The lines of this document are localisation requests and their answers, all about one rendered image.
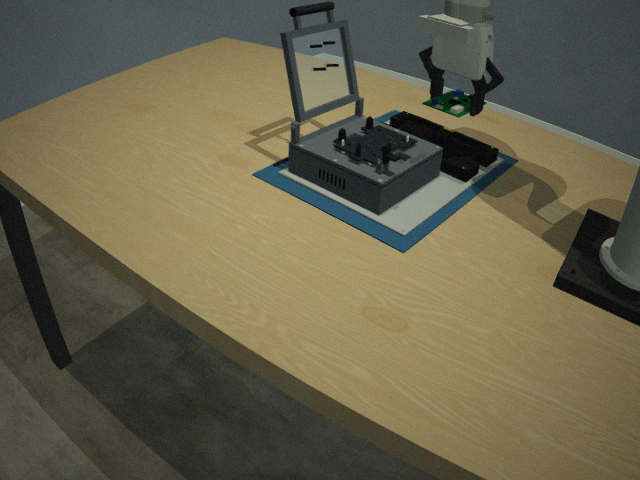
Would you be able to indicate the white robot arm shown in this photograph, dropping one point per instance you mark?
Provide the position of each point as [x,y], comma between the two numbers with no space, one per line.
[620,259]

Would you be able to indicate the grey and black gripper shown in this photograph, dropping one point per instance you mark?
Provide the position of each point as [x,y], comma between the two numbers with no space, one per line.
[469,61]

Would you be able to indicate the green circuit board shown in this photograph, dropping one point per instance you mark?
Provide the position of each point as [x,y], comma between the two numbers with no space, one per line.
[449,100]

